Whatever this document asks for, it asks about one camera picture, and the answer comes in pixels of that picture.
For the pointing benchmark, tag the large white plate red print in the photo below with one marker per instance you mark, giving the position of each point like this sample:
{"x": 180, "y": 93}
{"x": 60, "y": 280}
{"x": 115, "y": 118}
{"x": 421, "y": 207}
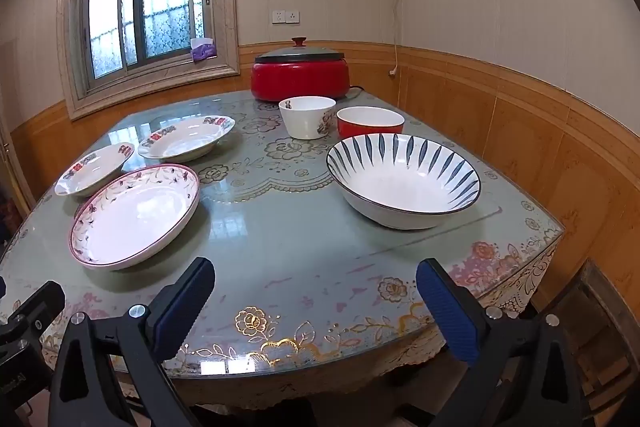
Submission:
{"x": 185, "y": 138}

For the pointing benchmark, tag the small white plate red print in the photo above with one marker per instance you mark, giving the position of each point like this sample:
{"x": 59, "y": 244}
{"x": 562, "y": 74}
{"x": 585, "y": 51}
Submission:
{"x": 92, "y": 169}

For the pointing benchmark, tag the purple tissue pack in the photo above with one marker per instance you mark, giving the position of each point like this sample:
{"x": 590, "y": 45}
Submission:
{"x": 202, "y": 51}

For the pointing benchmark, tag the red bowl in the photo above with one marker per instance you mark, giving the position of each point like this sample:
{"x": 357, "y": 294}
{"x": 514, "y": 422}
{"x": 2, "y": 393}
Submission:
{"x": 367, "y": 127}

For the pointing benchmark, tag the blue striped white bowl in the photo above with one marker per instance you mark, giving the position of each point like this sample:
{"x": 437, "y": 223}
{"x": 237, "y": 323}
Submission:
{"x": 400, "y": 187}

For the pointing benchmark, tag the red electric pot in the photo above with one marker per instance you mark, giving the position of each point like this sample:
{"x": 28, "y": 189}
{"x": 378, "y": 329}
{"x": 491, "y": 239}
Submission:
{"x": 300, "y": 79}

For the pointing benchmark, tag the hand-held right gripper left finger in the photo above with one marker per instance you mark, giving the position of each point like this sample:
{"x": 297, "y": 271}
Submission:
{"x": 180, "y": 307}

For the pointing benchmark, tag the window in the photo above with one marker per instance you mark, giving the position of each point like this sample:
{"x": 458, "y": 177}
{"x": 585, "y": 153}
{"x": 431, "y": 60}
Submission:
{"x": 150, "y": 7}

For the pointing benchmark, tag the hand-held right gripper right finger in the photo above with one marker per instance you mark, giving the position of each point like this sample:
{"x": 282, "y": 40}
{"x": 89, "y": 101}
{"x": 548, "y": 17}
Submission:
{"x": 445, "y": 307}

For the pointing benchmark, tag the pink floral plate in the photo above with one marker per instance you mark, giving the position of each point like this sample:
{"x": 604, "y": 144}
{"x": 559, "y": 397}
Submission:
{"x": 135, "y": 217}

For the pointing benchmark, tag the white wall socket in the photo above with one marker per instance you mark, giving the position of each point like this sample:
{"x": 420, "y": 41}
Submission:
{"x": 278, "y": 16}
{"x": 292, "y": 17}

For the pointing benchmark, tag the wooden stool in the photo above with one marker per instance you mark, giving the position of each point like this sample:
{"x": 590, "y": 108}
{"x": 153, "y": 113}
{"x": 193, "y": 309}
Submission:
{"x": 600, "y": 307}

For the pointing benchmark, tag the grey pot lid red knob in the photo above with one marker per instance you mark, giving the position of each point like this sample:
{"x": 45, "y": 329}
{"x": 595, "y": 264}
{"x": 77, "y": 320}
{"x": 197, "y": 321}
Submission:
{"x": 300, "y": 53}

